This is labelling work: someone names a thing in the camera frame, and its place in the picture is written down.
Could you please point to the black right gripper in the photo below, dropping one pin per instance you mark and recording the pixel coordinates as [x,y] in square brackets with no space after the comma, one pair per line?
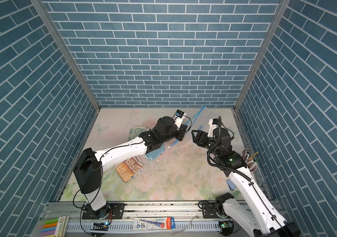
[204,135]

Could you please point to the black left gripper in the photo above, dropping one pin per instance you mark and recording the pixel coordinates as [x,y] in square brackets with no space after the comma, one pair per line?
[180,132]

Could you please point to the clear vacuum bag blue zip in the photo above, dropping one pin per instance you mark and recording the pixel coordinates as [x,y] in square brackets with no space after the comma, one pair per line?
[194,119]

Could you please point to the light blue towel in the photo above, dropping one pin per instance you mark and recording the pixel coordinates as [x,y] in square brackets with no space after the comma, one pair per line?
[151,156]

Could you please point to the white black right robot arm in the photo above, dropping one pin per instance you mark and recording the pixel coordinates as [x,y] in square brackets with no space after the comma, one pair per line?
[263,219]

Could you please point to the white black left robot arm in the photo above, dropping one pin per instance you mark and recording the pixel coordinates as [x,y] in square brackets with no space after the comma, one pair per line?
[91,164]

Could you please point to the beige towel blue bunny print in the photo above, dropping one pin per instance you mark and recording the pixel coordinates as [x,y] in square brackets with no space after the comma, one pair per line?
[135,131]

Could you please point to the orange white patterned towel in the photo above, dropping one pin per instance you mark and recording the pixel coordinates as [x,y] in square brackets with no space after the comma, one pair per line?
[129,168]

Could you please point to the cup of tools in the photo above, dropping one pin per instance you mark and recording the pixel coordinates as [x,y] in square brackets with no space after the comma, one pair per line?
[250,160]

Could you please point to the small blue cloth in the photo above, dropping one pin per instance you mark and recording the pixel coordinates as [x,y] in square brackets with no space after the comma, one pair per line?
[230,185]

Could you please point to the red blue toothpaste box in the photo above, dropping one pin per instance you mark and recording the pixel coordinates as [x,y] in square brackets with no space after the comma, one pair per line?
[160,223]

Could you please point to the clear plastic wrapper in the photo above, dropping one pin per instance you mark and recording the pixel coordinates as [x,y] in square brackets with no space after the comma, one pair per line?
[191,226]

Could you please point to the coloured marker pack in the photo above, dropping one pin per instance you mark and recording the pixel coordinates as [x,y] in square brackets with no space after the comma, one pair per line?
[55,227]

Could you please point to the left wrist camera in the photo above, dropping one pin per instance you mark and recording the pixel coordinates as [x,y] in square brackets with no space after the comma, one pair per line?
[178,118]

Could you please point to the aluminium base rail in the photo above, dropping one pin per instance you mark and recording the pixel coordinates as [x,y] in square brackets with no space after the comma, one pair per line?
[124,213]

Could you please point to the aluminium corner post right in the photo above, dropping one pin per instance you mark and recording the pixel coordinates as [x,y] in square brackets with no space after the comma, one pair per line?
[282,7]

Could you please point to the aluminium corner post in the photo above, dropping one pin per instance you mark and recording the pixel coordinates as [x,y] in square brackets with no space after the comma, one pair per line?
[58,39]
[282,7]

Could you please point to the aluminium corner post left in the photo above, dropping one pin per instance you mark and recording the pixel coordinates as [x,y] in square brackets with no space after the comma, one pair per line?
[58,39]

